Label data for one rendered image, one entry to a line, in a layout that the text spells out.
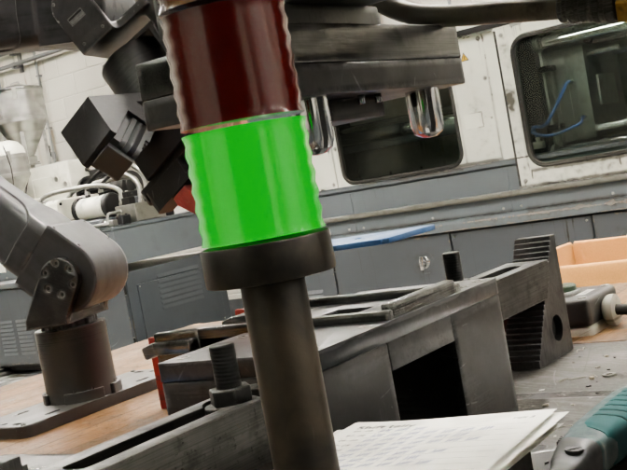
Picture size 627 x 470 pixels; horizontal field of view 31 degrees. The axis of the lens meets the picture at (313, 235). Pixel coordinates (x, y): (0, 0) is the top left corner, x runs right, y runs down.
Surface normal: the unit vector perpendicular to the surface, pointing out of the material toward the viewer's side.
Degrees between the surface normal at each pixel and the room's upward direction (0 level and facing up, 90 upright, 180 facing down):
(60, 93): 90
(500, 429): 2
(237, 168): 104
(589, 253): 91
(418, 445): 2
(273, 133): 76
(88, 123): 90
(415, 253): 90
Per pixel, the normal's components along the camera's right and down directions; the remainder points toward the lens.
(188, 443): 0.81, -0.11
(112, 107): 0.61, -0.60
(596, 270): -0.61, 0.12
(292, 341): 0.30, 0.00
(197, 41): -0.42, -0.12
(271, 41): 0.71, 0.15
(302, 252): 0.53, -0.05
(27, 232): -0.22, 0.05
